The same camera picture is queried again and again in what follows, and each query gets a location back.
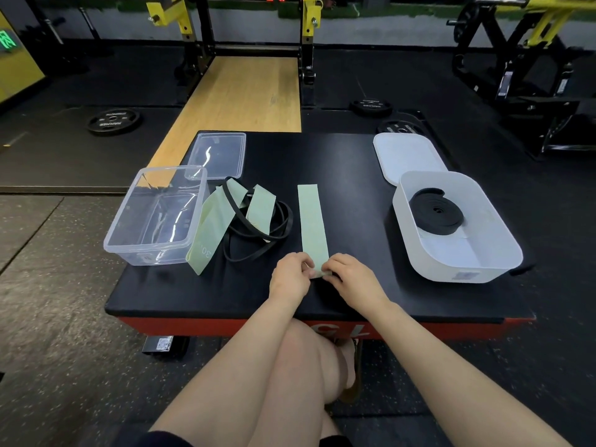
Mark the person's right hand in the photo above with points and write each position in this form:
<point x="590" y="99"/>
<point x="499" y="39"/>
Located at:
<point x="361" y="286"/>

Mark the person's left hand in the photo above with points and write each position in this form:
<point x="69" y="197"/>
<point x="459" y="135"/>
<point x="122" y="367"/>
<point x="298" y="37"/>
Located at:
<point x="291" y="279"/>

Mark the thin black resistance band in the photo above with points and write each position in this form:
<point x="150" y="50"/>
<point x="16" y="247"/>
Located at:
<point x="285" y="225"/>

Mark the wide black resistance band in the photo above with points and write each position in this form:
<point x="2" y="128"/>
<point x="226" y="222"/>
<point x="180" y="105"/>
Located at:
<point x="435" y="214"/>

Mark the white plastic bin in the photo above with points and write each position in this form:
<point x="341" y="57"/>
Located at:
<point x="489" y="256"/>

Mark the clear plastic container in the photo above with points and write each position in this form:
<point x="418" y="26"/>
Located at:
<point x="153" y="218"/>

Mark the person's left forearm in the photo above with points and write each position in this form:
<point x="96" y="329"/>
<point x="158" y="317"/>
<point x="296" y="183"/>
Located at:
<point x="223" y="381"/>

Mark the person's right forearm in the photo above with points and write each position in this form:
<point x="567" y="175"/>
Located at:
<point x="447" y="381"/>

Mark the person's left leg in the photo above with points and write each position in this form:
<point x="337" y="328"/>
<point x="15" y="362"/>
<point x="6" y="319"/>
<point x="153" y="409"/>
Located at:
<point x="298" y="377"/>

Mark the person's leg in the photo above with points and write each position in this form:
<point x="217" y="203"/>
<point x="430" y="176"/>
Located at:
<point x="298" y="377"/>
<point x="328" y="425"/>

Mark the person's right leg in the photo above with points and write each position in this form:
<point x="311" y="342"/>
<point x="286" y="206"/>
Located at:
<point x="328" y="425"/>

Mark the brown sandal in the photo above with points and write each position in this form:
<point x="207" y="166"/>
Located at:
<point x="356" y="391"/>

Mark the black plyo platform red side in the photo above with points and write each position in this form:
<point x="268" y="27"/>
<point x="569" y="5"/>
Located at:
<point x="349" y="158"/>

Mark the white plastic lid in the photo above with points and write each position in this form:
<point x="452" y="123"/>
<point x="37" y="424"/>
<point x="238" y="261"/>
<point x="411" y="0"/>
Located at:
<point x="405" y="155"/>

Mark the clear plastic lid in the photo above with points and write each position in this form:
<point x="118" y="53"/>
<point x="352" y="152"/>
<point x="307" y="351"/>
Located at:
<point x="219" y="155"/>

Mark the black weight plate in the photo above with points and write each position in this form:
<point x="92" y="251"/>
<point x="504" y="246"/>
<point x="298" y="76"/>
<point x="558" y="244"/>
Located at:
<point x="114" y="121"/>
<point x="371" y="107"/>
<point x="400" y="127"/>

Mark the wooden lifting platform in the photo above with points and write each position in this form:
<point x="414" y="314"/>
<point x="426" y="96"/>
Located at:
<point x="242" y="97"/>

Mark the dark navy shirt sleeve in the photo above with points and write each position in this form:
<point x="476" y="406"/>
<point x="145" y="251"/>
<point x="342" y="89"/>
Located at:
<point x="163" y="439"/>

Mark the yellow black squat rack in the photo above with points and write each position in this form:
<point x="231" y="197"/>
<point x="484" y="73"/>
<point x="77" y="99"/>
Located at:
<point x="307" y="65"/>

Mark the yellow black exercise machine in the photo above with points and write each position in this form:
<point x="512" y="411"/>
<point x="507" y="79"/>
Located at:
<point x="512" y="55"/>

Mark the black upright bar holder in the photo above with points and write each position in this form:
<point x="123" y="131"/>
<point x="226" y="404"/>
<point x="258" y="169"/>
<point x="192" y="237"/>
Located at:
<point x="88" y="23"/>

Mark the green exit sign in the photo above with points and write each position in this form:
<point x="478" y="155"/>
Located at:
<point x="7" y="40"/>

